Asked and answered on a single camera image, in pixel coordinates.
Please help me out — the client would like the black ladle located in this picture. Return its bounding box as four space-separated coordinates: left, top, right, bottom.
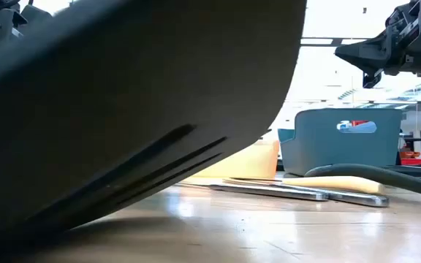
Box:
304 163 421 201

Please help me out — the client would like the wooden-handled knife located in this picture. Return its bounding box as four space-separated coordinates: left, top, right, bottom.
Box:
223 175 386 195

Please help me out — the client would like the blue-grey plastic bin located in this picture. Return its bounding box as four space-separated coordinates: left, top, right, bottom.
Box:
278 107 403 177

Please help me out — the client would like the red plastic crate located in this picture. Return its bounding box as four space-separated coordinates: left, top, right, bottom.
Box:
399 150 421 167

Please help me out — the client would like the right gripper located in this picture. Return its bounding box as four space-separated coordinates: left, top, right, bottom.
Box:
334 0 421 89

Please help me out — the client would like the steel table knife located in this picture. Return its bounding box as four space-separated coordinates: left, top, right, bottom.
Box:
208 183 329 202
274 184 390 208

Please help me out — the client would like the black spatula with steel handle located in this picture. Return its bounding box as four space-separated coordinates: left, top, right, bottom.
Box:
0 0 308 262

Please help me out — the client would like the orange plastic tray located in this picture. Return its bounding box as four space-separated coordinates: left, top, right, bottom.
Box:
191 140 281 180

